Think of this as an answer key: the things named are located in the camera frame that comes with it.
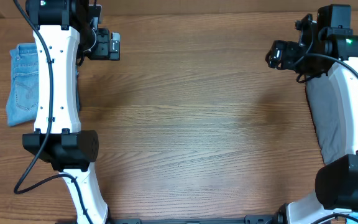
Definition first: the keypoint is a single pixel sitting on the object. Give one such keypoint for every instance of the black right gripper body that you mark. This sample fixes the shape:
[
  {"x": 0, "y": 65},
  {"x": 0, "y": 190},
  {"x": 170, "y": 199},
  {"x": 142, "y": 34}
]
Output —
[{"x": 278, "y": 55}]

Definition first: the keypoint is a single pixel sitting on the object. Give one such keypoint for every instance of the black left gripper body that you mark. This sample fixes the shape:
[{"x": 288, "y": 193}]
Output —
[{"x": 97, "y": 45}]

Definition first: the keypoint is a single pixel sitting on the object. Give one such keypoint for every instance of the light blue denim jeans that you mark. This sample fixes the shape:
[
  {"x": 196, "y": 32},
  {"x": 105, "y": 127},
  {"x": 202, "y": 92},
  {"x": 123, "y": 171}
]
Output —
[{"x": 23, "y": 101}]

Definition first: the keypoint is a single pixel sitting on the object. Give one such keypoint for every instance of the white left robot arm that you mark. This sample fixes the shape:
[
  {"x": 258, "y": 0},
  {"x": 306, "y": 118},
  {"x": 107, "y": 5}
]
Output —
[{"x": 66, "y": 32}]

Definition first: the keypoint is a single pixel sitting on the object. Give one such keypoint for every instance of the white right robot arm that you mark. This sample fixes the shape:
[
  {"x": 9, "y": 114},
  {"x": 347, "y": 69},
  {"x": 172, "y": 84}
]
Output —
[{"x": 327, "y": 47}]

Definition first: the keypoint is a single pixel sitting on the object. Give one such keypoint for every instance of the grey folded shirt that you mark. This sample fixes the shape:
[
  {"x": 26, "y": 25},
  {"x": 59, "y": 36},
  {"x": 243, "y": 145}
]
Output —
[{"x": 333, "y": 101}]

